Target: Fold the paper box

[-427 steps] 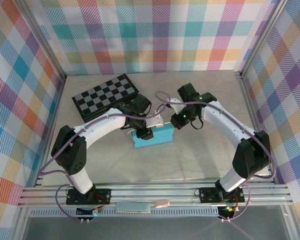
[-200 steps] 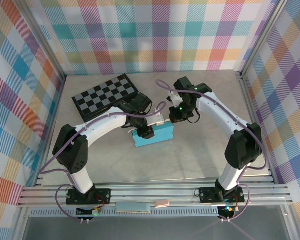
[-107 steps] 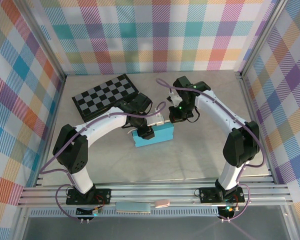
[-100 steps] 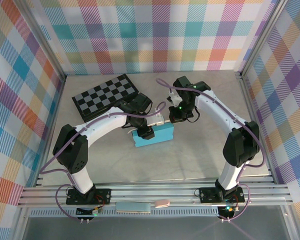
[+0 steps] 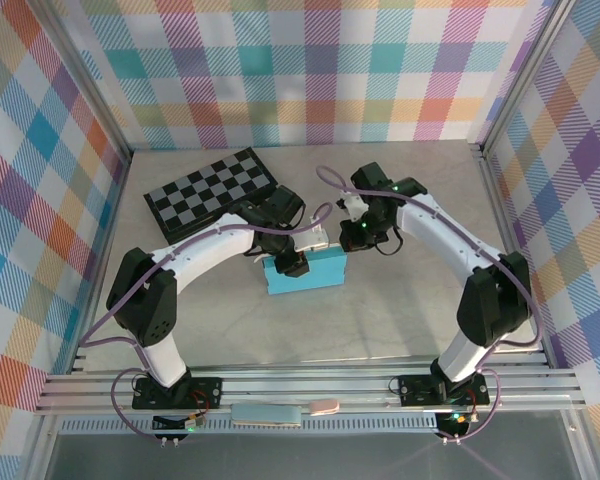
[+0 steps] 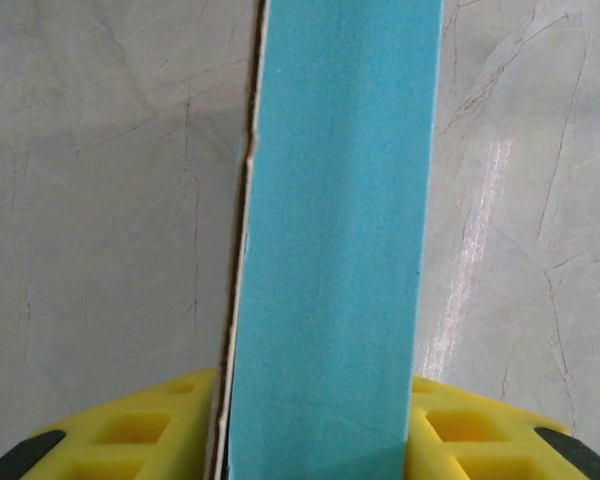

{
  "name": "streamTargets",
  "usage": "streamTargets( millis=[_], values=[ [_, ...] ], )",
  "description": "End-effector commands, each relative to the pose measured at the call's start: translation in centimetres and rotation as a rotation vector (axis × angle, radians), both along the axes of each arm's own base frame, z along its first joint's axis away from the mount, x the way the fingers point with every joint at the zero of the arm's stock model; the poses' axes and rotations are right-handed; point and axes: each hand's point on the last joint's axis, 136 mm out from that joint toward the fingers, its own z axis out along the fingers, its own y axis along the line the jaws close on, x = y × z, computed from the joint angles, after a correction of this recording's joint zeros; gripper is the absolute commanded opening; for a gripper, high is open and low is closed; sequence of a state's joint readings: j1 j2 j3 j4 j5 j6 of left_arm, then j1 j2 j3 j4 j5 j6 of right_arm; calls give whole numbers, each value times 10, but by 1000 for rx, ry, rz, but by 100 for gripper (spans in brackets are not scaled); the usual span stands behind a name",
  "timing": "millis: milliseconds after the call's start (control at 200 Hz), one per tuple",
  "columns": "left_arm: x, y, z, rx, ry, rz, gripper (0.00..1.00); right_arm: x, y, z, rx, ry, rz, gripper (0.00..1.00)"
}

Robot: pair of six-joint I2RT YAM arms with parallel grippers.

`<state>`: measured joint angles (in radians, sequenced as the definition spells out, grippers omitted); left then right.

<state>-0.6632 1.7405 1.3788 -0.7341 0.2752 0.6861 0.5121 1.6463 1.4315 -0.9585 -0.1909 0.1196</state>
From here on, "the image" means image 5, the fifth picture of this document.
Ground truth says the blue paper box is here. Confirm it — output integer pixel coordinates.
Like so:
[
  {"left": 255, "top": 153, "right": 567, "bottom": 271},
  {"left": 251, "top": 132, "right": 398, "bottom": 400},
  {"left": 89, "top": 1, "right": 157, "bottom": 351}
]
[{"left": 261, "top": 247, "right": 348, "bottom": 297}]

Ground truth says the black grey chessboard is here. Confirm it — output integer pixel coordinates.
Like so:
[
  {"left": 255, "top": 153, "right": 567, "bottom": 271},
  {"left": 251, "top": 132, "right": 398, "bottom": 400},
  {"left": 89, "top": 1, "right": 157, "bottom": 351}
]
[{"left": 143, "top": 146, "right": 281, "bottom": 246}]

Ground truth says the small pink oval pad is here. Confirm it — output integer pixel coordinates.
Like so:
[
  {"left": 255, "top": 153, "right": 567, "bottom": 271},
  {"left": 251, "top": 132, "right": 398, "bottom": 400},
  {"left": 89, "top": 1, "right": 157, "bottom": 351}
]
[{"left": 308, "top": 397, "right": 340, "bottom": 416}]

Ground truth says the light blue flat pad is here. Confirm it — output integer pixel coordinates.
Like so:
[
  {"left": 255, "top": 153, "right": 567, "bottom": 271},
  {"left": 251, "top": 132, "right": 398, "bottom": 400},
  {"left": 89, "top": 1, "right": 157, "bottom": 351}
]
[{"left": 229, "top": 403, "right": 303, "bottom": 429}]

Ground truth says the small controller board green light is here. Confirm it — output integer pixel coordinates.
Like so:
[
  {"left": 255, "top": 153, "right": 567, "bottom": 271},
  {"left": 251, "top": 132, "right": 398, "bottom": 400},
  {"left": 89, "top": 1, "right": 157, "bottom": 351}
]
[
  {"left": 152, "top": 412, "right": 206, "bottom": 434},
  {"left": 437, "top": 409, "right": 481, "bottom": 437}
]

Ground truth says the grey metal panel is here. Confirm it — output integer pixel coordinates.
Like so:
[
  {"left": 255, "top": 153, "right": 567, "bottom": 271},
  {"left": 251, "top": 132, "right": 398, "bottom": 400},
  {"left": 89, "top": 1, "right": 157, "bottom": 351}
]
[{"left": 44, "top": 430, "right": 594, "bottom": 480}]

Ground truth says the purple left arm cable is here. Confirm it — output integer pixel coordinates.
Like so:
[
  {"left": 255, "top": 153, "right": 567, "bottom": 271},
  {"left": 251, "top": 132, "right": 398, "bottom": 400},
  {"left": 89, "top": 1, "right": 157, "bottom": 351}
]
[{"left": 78, "top": 202, "right": 334, "bottom": 446}]

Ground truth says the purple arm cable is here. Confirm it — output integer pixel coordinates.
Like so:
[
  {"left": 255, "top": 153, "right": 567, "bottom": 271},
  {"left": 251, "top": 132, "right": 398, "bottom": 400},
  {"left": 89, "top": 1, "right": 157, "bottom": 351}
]
[
  {"left": 315, "top": 164, "right": 544, "bottom": 444},
  {"left": 78, "top": 202, "right": 334, "bottom": 446}
]

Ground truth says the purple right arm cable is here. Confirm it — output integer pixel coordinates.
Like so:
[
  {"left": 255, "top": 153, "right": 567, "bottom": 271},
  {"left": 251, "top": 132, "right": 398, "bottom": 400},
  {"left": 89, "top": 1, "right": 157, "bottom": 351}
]
[{"left": 315, "top": 164, "right": 544, "bottom": 444}]

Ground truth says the aluminium side rail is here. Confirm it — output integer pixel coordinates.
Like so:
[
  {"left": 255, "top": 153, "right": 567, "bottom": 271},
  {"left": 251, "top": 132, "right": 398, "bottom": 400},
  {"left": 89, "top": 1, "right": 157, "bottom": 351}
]
[
  {"left": 72, "top": 149, "right": 132, "bottom": 361},
  {"left": 472, "top": 142, "right": 554, "bottom": 369}
]

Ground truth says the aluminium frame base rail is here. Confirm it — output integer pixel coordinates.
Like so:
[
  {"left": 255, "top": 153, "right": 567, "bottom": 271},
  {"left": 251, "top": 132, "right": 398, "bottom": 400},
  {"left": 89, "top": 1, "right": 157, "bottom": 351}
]
[{"left": 34, "top": 352, "right": 589, "bottom": 416}]

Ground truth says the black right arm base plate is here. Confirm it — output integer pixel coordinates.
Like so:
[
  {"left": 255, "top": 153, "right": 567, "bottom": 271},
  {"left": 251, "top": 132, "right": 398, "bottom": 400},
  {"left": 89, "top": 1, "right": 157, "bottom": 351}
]
[{"left": 397, "top": 372, "right": 491, "bottom": 407}]

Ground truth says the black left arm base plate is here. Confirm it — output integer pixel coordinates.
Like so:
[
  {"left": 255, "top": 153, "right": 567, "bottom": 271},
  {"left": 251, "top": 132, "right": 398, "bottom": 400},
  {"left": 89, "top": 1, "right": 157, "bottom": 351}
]
[{"left": 132, "top": 375, "right": 224, "bottom": 411}]

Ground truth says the aluminium frame post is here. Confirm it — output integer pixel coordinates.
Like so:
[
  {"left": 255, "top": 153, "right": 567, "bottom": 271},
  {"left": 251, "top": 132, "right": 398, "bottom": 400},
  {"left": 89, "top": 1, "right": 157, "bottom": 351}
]
[
  {"left": 39, "top": 0, "right": 132, "bottom": 164},
  {"left": 477, "top": 0, "right": 576, "bottom": 157}
]

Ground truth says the perforated metal cable tray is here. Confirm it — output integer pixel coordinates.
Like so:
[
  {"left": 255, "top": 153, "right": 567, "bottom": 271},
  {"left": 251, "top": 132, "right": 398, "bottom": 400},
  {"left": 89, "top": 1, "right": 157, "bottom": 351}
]
[{"left": 59, "top": 414, "right": 441, "bottom": 437}]

